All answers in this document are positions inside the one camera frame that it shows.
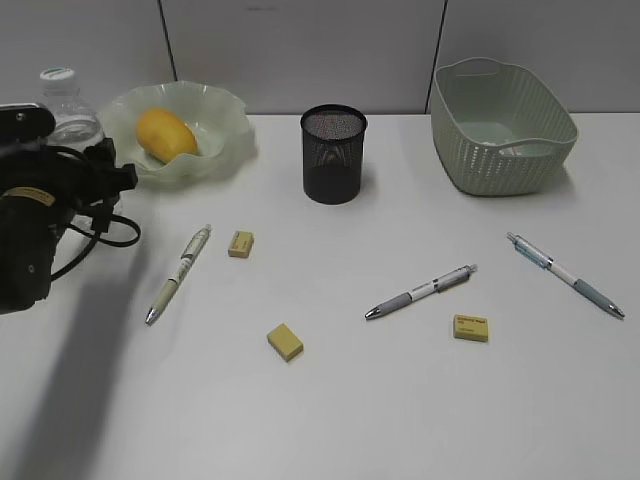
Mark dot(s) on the yellow eraser near bottle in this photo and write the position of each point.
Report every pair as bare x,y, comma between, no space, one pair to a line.
241,244

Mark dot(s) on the blue clear retractable pen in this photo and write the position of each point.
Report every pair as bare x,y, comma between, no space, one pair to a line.
546,262

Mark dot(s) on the yellow eraser right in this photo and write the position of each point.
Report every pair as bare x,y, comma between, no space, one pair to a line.
471,328

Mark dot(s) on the white waste paper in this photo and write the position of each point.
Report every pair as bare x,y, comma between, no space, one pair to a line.
519,150

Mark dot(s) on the cream green retractable pen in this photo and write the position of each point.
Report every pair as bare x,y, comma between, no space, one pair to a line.
173,283

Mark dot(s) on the grey white retractable pen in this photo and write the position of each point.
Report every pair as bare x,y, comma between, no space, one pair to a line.
437,285

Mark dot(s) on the clear water bottle green label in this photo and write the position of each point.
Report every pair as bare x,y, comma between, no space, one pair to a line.
77,125

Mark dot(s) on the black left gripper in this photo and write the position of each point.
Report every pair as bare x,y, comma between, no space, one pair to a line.
45,192

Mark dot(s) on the yellow eraser front centre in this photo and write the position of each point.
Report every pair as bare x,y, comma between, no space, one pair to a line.
285,342

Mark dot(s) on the yellow mango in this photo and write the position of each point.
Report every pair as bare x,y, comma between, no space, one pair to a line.
164,135

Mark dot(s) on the pale green wavy glass plate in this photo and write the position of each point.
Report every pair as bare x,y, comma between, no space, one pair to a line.
224,134

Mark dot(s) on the pale green plastic basket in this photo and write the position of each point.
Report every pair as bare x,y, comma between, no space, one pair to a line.
482,100

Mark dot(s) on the black mesh pen holder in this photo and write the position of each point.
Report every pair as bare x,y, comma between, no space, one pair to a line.
332,146

